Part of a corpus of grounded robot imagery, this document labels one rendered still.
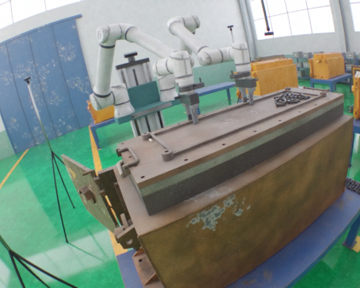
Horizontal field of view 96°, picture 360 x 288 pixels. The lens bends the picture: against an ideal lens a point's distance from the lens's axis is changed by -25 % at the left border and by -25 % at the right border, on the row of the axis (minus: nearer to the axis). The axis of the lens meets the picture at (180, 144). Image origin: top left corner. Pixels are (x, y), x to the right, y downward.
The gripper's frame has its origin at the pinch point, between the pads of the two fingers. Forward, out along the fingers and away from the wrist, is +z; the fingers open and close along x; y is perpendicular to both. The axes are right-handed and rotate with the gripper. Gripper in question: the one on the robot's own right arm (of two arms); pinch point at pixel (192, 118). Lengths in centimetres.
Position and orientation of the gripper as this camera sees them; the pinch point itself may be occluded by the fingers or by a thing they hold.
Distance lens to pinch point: 107.1
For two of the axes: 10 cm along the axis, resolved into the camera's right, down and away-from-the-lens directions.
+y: -8.9, 3.3, -3.1
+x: 4.0, 2.6, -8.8
